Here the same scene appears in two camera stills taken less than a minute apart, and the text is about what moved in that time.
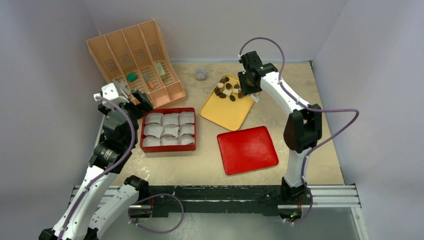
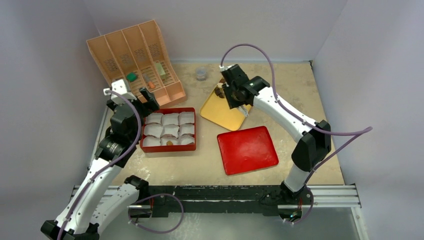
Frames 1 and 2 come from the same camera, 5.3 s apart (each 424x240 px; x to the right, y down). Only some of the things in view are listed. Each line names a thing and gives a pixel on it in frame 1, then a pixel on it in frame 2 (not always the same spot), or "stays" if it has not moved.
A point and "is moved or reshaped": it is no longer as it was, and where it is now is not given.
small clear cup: [201, 73] stays
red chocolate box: [168, 130] stays
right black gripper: [247, 84] to [234, 92]
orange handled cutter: [150, 84] stays
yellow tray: [228, 113] stays
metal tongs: [256, 98] is moved or reshaped
